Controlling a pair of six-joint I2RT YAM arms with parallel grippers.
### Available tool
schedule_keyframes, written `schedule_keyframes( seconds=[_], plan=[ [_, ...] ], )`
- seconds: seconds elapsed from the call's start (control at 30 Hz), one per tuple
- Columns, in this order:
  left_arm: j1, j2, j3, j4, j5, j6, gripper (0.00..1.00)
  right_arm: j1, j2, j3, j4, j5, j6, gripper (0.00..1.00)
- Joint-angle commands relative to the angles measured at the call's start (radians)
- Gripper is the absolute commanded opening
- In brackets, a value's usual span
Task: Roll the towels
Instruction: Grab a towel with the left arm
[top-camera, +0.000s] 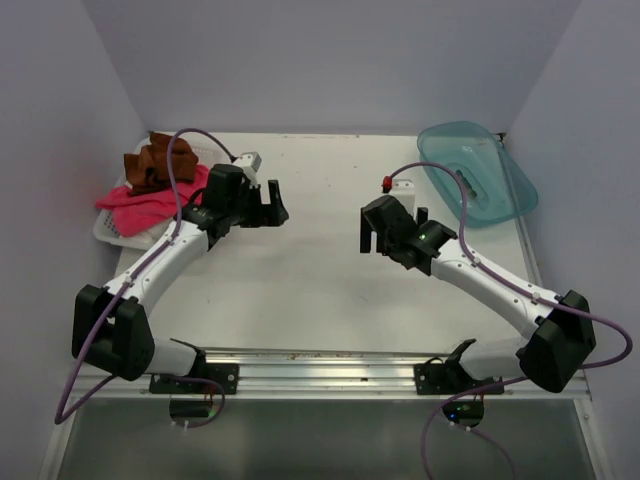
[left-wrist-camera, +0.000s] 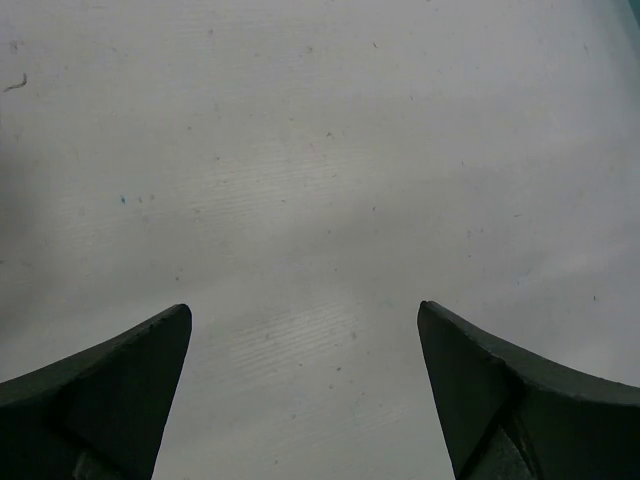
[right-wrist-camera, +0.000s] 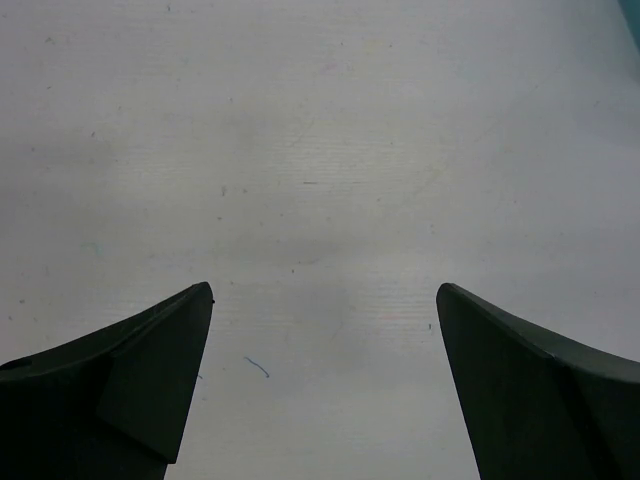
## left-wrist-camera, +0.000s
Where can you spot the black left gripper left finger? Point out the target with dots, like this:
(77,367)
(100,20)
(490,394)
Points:
(100,413)

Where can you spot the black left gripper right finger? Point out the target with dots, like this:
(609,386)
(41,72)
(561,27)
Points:
(508,413)

